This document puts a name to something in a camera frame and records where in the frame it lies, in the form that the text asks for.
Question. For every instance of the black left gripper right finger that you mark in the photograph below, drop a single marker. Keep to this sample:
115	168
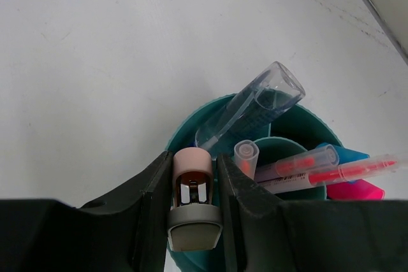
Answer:
254	234

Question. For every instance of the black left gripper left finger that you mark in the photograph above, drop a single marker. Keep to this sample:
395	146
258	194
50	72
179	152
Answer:
127	231

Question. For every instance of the pink highlighter clear cap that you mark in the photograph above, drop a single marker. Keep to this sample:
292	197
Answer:
313	161

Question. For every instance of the thin pink pen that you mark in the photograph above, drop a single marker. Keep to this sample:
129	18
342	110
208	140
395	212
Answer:
347	172

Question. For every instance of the black marker blue cap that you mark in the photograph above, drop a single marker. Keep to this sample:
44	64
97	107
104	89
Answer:
350	154

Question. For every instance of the clear glue bottle blue cap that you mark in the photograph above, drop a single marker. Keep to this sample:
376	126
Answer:
272	93

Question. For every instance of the black marker pink cap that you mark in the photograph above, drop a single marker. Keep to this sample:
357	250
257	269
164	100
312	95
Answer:
353	191

